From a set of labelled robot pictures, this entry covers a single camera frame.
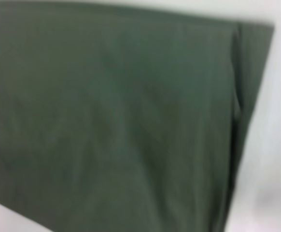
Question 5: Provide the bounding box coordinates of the dark green shirt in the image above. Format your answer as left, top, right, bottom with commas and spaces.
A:
0, 0, 275, 232

